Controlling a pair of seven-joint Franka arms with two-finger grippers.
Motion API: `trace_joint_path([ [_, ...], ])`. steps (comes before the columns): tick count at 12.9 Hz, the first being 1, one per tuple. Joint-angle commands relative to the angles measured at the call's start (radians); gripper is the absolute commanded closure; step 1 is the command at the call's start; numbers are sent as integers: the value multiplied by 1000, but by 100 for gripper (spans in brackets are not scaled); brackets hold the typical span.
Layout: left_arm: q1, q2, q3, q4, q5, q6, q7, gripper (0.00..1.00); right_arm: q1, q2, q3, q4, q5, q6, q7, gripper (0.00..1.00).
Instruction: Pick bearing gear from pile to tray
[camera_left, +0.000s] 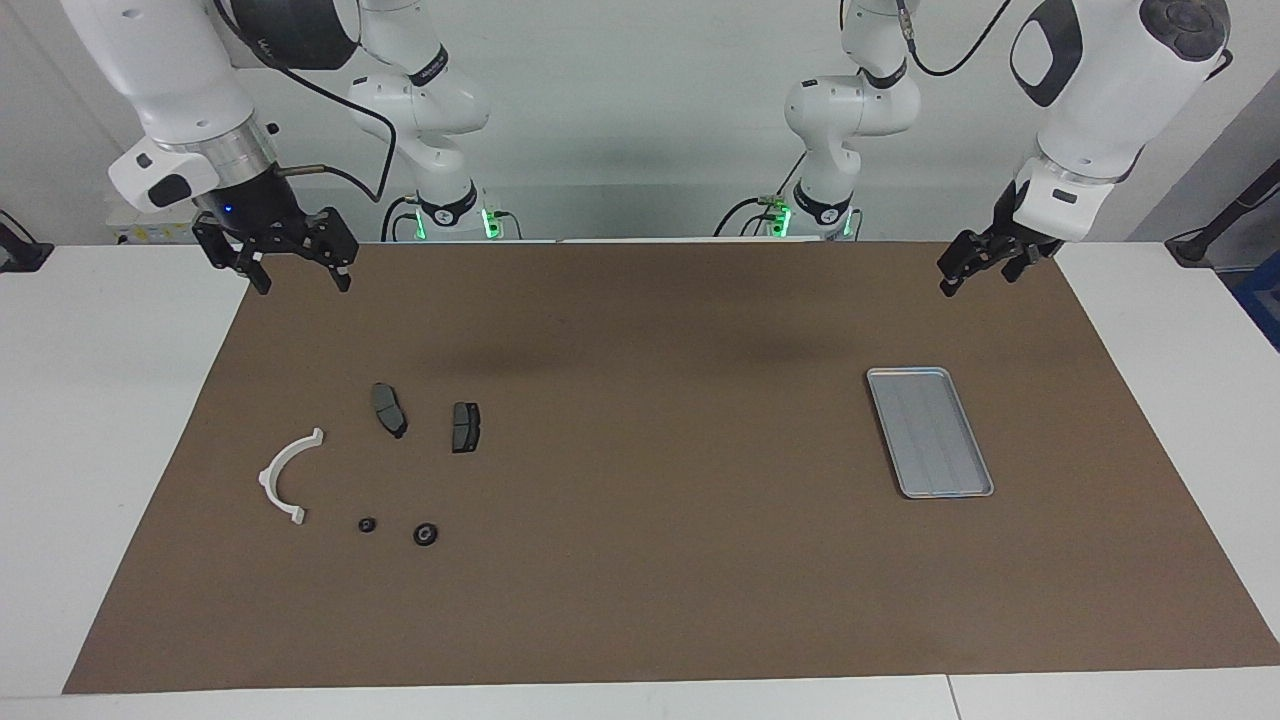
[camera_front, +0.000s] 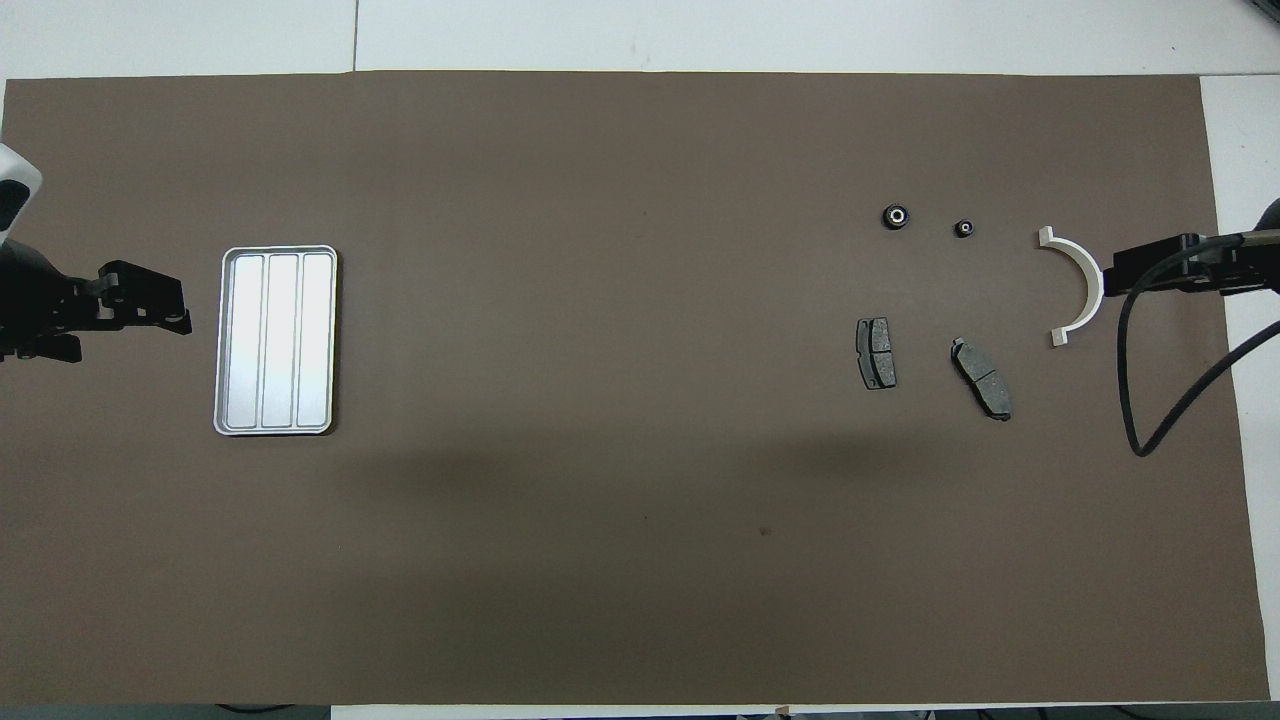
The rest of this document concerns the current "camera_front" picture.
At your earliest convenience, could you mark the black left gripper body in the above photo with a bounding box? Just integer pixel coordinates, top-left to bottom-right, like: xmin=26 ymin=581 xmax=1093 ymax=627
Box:
xmin=0 ymin=238 xmax=103 ymax=363

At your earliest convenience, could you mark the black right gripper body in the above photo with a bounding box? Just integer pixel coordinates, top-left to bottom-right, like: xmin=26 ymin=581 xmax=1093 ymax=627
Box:
xmin=1200 ymin=230 xmax=1280 ymax=296

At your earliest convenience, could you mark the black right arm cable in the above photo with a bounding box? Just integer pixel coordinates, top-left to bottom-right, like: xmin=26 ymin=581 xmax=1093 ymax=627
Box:
xmin=1118 ymin=228 xmax=1280 ymax=459

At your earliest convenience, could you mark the short dark brake pad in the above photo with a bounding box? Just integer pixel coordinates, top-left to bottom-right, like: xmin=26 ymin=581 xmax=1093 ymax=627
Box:
xmin=855 ymin=317 xmax=898 ymax=391

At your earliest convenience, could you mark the silver metal tray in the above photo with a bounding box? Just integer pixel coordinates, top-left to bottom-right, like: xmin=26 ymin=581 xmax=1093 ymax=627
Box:
xmin=213 ymin=245 xmax=339 ymax=437

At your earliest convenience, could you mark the brown table mat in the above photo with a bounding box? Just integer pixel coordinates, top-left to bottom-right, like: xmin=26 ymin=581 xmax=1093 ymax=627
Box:
xmin=0 ymin=70 xmax=1271 ymax=707

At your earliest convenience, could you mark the white half-ring bracket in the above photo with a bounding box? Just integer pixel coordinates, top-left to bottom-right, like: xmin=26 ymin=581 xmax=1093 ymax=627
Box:
xmin=1037 ymin=226 xmax=1105 ymax=349

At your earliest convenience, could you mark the long dark brake pad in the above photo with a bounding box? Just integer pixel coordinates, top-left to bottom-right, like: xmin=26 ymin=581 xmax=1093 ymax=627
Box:
xmin=949 ymin=337 xmax=1013 ymax=422

